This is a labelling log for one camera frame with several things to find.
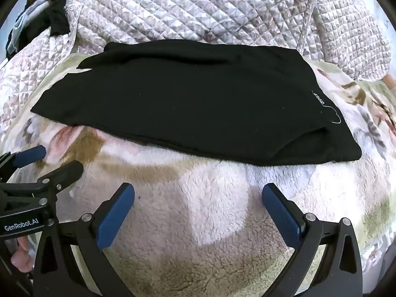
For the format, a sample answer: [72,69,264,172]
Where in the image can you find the black garment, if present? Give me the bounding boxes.
[6,0,72,59]

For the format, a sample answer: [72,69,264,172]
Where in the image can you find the black pants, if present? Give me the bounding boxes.
[30,39,362,167]

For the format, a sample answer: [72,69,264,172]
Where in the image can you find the quilted beige pillow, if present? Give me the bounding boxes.
[311,0,393,81]

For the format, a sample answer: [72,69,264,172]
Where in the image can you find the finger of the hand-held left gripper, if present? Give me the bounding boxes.
[37,161,84,205]
[0,145,47,181]

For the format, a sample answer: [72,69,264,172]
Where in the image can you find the light blue garment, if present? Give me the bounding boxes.
[6,15,29,55]

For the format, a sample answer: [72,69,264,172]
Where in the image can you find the person's left hand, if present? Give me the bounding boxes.
[11,237,35,273]

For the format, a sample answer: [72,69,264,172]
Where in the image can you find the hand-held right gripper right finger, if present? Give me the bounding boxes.
[261,183,363,297]

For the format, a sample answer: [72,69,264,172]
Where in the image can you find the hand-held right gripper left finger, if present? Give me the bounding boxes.
[32,183,135,297]

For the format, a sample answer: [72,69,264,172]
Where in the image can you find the quilted beige bedspread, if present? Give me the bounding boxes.
[0,0,328,137]

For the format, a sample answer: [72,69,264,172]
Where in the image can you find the floral fleece blanket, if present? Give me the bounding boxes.
[6,52,396,297]

